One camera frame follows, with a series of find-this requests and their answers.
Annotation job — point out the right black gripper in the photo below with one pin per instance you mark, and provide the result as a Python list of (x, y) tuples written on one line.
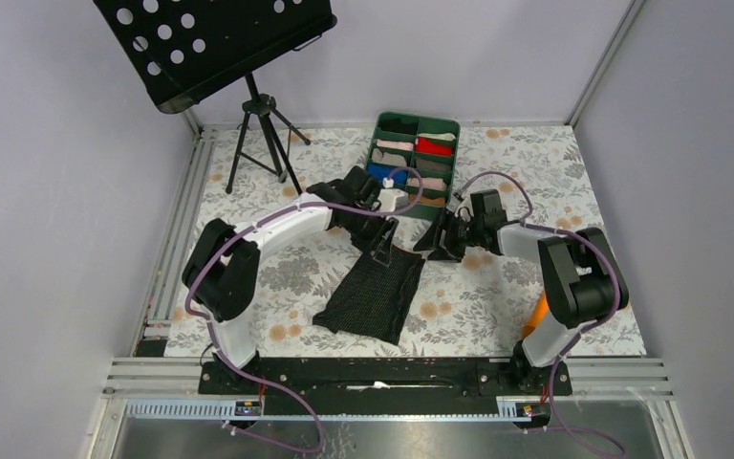
[(431, 240)]

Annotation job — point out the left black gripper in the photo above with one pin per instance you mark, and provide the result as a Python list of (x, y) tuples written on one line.
[(380, 243)]

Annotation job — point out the black striped underwear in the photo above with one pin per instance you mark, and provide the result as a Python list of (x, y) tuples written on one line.
[(374, 300)]

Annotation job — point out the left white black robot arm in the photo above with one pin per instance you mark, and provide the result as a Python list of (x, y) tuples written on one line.
[(221, 274)]

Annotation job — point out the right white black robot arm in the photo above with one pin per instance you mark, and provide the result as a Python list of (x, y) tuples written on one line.
[(583, 285)]

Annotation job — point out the floral patterned table mat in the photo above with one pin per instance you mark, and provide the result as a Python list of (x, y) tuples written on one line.
[(477, 307)]

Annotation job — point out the orange rolled cloth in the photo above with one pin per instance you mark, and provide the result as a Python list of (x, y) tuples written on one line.
[(433, 202)]

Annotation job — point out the light pink rolled cloth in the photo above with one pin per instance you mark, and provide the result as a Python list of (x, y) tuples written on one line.
[(428, 183)]

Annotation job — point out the grey rolled cloth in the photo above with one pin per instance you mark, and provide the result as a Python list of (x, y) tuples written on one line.
[(428, 165)]

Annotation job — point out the beige rolled cloth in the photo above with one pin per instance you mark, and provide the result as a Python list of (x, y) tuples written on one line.
[(388, 158)]

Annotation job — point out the green divided organizer tray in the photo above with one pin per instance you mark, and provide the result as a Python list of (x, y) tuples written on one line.
[(426, 125)]

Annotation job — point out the red rolled cloth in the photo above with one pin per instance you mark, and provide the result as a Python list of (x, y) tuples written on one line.
[(432, 147)]

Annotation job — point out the white rolled cloth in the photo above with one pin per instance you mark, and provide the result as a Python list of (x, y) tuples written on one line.
[(445, 137)]

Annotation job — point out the orange carrot toy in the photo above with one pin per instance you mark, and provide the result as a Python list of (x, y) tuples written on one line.
[(540, 310)]

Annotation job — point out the black rolled cloth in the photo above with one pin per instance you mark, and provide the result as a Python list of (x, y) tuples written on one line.
[(400, 126)]

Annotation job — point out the black perforated music stand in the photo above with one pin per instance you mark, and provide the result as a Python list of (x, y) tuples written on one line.
[(187, 51)]

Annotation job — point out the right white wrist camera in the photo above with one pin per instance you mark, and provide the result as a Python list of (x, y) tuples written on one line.
[(455, 202)]

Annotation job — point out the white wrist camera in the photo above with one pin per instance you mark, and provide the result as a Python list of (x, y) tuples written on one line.
[(391, 200), (455, 202)]

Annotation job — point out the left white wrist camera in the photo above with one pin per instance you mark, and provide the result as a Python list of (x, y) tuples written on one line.
[(391, 200)]

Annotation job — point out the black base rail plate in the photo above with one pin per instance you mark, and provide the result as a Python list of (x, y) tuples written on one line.
[(382, 386)]

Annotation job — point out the aluminium frame rails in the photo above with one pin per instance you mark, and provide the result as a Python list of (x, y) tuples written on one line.
[(604, 378)]

